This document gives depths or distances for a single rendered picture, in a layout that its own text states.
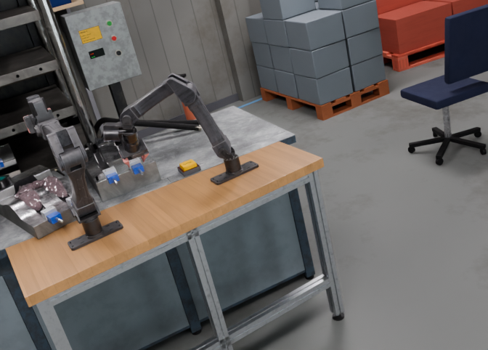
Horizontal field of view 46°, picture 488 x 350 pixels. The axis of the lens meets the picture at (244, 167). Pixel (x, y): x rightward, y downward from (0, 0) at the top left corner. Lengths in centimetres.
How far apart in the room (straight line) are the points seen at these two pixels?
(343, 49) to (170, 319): 303
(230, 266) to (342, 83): 270
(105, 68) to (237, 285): 135
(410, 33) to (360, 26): 101
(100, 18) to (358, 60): 262
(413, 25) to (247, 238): 377
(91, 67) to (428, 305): 205
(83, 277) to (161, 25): 396
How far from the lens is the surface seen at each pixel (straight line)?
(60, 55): 304
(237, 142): 265
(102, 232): 216
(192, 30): 581
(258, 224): 271
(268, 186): 219
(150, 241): 204
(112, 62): 321
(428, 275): 292
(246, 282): 281
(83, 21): 317
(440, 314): 270
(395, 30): 594
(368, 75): 523
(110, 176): 239
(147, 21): 563
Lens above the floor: 173
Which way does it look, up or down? 23 degrees down
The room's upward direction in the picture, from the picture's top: 14 degrees counter-clockwise
